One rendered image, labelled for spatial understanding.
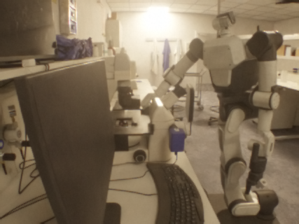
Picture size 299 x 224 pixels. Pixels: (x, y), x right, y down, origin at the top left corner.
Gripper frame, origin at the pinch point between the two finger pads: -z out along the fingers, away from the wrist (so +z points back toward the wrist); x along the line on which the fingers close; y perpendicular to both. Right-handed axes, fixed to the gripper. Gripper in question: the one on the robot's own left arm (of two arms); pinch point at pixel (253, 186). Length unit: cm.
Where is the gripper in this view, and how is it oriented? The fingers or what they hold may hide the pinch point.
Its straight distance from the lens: 121.3
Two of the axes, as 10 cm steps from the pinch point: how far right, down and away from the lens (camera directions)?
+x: -8.6, 0.8, -5.0
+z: 0.2, -9.8, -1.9
